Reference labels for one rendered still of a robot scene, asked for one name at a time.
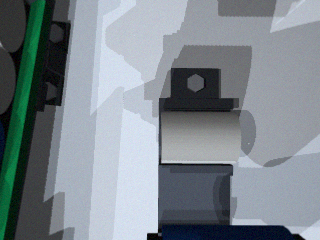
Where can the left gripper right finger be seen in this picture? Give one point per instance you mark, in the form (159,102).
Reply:
(298,237)

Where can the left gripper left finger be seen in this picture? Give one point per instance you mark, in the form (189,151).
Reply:
(153,236)

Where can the white cylinder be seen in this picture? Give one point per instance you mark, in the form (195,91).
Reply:
(193,137)

